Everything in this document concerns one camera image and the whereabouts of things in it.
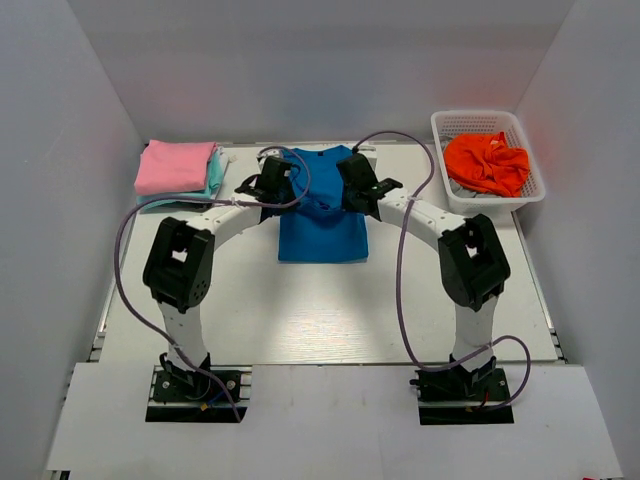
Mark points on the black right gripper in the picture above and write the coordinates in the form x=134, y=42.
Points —
x=348, y=204

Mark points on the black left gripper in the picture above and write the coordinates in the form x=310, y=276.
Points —
x=283, y=211

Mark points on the blue t shirt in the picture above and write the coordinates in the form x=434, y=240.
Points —
x=319, y=230

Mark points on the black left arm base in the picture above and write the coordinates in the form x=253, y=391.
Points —
x=172, y=401

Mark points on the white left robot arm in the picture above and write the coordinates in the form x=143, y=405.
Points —
x=178, y=271

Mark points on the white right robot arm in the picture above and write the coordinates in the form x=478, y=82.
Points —
x=473, y=265

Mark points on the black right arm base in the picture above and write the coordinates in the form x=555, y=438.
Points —
x=443, y=402

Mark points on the folded mint t shirt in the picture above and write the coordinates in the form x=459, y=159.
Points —
x=215, y=174

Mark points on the grey t shirt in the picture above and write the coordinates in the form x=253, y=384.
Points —
x=464, y=192

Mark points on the folded pink t shirt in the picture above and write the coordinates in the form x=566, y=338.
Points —
x=173, y=167

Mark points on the orange t shirt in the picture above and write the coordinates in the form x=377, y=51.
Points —
x=486, y=163

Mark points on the white plastic laundry basket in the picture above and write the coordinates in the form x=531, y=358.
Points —
x=447, y=125

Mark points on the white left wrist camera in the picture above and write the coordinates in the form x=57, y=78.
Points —
x=269, y=152

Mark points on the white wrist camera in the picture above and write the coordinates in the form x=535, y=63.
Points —
x=370, y=152
x=269, y=152

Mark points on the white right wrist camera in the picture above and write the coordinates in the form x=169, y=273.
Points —
x=370, y=152

